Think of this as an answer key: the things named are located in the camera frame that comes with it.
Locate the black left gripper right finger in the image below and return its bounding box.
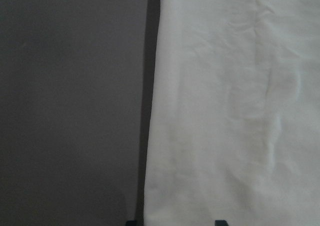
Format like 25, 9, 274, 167
214, 219, 228, 226

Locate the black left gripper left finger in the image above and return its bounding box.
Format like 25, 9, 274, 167
126, 220, 138, 226

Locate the cream long-sleeve printed shirt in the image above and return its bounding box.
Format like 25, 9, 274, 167
144, 0, 320, 226

